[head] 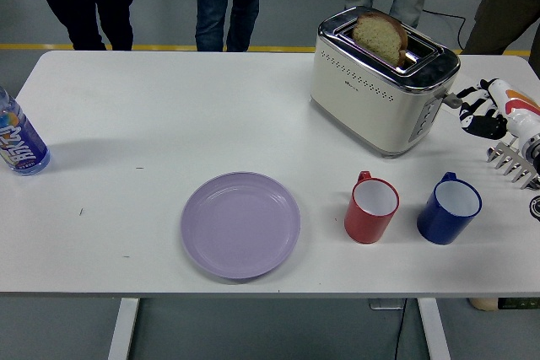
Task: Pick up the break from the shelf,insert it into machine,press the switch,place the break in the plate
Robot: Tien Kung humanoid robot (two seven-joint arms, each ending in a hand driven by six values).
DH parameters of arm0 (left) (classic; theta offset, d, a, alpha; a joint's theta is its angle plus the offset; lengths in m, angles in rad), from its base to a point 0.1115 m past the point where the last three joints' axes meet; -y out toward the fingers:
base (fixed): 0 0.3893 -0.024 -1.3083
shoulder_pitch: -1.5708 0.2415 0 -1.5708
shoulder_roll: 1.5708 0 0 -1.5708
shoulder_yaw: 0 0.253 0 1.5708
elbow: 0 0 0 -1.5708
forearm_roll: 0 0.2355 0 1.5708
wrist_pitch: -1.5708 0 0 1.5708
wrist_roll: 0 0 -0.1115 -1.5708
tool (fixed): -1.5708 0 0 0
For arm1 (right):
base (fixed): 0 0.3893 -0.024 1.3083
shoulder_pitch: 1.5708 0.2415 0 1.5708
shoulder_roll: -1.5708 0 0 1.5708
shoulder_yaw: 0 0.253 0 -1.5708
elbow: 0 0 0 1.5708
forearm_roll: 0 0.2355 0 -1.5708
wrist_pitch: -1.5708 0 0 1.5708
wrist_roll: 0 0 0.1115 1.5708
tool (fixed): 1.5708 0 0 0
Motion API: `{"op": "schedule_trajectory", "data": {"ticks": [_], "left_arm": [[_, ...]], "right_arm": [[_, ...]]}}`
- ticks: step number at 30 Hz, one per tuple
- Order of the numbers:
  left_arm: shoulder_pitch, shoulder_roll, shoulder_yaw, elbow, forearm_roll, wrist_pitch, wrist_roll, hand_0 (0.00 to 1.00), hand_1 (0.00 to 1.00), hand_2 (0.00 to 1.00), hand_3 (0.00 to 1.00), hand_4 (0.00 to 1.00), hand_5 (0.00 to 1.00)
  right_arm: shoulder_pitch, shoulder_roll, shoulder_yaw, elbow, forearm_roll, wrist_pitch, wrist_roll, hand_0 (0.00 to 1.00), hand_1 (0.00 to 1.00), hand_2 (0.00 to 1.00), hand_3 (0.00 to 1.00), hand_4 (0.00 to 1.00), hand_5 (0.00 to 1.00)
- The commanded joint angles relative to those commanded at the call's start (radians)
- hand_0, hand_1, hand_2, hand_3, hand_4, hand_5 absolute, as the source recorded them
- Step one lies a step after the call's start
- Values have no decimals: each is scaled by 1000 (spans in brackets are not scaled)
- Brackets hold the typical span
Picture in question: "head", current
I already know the metal toast rack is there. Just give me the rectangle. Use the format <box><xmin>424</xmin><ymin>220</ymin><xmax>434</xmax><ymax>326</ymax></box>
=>
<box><xmin>488</xmin><ymin>140</ymin><xmax>540</xmax><ymax>191</ymax></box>

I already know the black table control panel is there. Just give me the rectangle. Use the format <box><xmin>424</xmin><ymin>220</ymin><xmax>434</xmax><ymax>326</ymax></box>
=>
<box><xmin>497</xmin><ymin>297</ymin><xmax>540</xmax><ymax>310</ymax></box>

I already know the grey table bracket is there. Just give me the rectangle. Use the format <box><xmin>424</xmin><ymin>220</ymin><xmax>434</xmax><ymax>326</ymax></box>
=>
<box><xmin>369</xmin><ymin>298</ymin><xmax>407</xmax><ymax>310</ymax></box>

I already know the cream and chrome toaster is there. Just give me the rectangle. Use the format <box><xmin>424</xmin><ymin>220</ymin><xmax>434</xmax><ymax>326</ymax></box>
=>
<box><xmin>309</xmin><ymin>5</ymin><xmax>462</xmax><ymax>160</ymax></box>

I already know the red enamel mug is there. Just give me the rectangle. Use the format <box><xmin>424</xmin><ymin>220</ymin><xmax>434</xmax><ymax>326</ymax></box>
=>
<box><xmin>343</xmin><ymin>170</ymin><xmax>401</xmax><ymax>245</ymax></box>

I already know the purple round plate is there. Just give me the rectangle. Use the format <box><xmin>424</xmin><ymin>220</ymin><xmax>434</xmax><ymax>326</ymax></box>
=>
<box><xmin>181</xmin><ymin>171</ymin><xmax>302</xmax><ymax>281</ymax></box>

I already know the bread slice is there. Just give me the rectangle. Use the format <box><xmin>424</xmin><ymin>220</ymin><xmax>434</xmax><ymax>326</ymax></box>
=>
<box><xmin>352</xmin><ymin>12</ymin><xmax>409</xmax><ymax>68</ymax></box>

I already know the beige rounded object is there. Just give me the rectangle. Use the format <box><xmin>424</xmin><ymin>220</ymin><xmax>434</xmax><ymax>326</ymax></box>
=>
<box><xmin>470</xmin><ymin>297</ymin><xmax>500</xmax><ymax>311</ymax></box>

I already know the black cable under table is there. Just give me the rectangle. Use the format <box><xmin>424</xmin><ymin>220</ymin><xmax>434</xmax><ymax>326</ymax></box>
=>
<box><xmin>391</xmin><ymin>298</ymin><xmax>407</xmax><ymax>360</ymax></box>

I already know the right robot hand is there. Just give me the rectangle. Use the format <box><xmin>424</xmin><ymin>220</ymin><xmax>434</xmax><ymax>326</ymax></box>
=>
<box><xmin>456</xmin><ymin>77</ymin><xmax>540</xmax><ymax>142</ymax></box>

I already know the white table leg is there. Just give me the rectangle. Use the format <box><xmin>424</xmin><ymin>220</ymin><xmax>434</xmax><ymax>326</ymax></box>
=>
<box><xmin>417</xmin><ymin>297</ymin><xmax>451</xmax><ymax>360</ymax></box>
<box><xmin>107</xmin><ymin>297</ymin><xmax>140</xmax><ymax>360</ymax></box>

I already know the grey toaster lever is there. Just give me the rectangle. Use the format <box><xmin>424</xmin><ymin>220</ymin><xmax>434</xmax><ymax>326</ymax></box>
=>
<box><xmin>438</xmin><ymin>92</ymin><xmax>463</xmax><ymax>109</ymax></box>

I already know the blue enamel mug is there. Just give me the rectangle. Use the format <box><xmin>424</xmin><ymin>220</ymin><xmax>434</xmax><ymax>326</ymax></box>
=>
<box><xmin>416</xmin><ymin>171</ymin><xmax>483</xmax><ymax>246</ymax></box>

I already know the blue label water bottle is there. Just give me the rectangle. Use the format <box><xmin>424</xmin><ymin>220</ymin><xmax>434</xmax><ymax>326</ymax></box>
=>
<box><xmin>0</xmin><ymin>84</ymin><xmax>52</xmax><ymax>177</ymax></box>

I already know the black floor cable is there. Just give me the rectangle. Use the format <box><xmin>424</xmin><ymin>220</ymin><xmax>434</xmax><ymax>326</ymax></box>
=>
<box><xmin>421</xmin><ymin>8</ymin><xmax>467</xmax><ymax>47</ymax></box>

